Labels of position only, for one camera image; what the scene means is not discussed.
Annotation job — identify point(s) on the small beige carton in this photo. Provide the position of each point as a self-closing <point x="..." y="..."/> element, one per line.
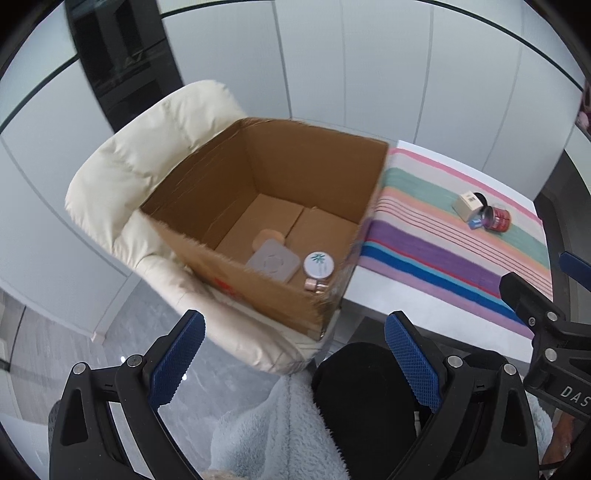
<point x="464" y="205"/>

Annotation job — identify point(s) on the beige round compact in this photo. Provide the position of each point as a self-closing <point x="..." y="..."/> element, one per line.
<point x="268" y="237"/>

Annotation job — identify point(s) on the cardboard box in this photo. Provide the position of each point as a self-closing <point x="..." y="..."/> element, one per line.
<point x="194" y="194"/>

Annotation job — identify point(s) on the red tin can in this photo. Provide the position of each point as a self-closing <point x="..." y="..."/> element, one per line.
<point x="498" y="219"/>

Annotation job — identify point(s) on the pink plush toy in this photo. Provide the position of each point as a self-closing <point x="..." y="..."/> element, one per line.
<point x="583" y="117"/>

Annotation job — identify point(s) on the cream padded armchair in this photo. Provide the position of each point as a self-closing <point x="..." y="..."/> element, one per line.
<point x="120" y="152"/>

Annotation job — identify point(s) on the white round tin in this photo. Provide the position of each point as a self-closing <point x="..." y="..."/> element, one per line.
<point x="317" y="264"/>

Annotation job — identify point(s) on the frosted translucent square case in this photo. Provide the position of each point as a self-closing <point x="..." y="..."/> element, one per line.
<point x="272" y="261"/>

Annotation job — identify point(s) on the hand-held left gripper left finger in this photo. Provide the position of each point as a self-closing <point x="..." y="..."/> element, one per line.
<point x="178" y="357"/>

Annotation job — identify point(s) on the white table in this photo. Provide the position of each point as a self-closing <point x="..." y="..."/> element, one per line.
<point x="392" y="300"/>

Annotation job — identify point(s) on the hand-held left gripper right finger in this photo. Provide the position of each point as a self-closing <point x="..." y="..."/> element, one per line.
<point x="411" y="364"/>

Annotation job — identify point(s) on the light blue fleece blanket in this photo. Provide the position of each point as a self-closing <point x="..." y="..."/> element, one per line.
<point x="277" y="429"/>

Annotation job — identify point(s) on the rose gold small bottle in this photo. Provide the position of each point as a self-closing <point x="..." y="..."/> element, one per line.
<point x="314" y="285"/>

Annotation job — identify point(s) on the person's right hand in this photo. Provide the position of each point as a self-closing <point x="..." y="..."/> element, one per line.
<point x="561" y="438"/>

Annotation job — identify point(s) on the striped cloth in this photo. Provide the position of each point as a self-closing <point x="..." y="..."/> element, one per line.
<point x="429" y="240"/>

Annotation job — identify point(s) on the black built-in oven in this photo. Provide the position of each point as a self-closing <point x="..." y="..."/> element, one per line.
<point x="120" y="55"/>

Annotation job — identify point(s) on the small blue item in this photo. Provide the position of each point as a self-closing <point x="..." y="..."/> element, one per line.
<point x="475" y="224"/>

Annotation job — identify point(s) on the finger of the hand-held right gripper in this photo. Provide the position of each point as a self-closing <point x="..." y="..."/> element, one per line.
<point x="575" y="267"/>
<point x="521" y="290"/>

